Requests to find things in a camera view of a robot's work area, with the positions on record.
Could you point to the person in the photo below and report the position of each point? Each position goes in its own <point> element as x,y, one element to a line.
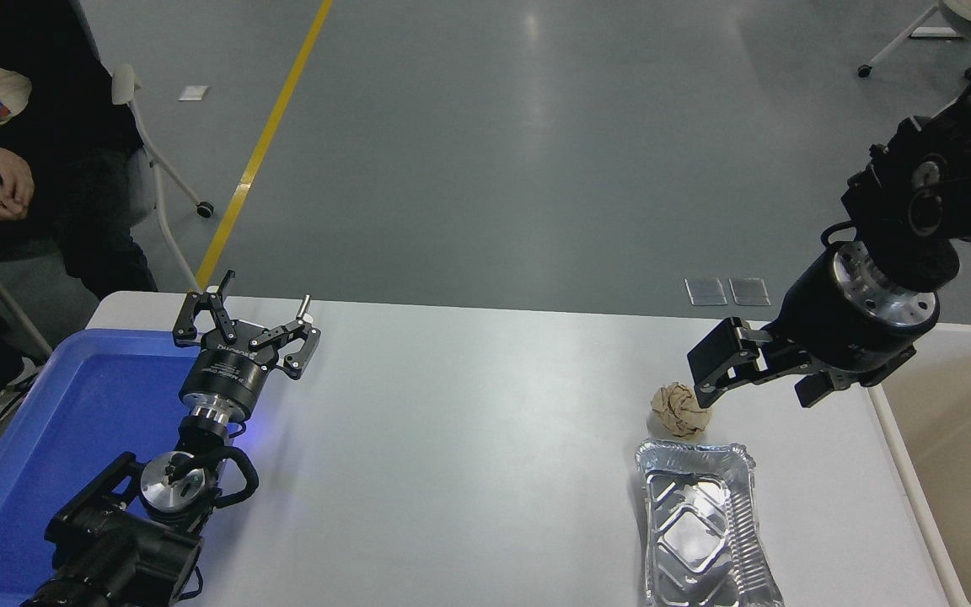
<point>72,126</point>

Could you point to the white paper sheet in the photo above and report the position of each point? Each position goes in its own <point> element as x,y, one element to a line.
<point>194,93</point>

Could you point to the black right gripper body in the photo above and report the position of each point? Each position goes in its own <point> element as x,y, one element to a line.
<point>814,320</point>

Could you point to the clear square floor plate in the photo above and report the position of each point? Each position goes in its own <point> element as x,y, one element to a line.
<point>706,292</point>
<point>749,292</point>

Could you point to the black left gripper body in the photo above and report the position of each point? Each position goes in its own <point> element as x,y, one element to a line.
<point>224,375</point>

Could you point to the person's left hand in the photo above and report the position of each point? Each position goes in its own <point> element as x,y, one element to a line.
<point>3,213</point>

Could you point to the white wheeled chair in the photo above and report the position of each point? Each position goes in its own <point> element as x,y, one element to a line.
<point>970,8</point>
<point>125,84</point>

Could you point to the person's right hand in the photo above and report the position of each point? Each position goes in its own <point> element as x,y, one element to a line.
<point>9,177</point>

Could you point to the silver foil tray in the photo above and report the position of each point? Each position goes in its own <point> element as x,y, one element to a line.
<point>696,531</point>

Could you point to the blue plastic tray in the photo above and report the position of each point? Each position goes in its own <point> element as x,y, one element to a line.
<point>72,405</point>

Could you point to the crumpled tan paper ball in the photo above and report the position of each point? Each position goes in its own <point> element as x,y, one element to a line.
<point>681,410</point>

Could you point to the large pale bin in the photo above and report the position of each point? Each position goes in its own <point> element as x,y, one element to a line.
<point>957,472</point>

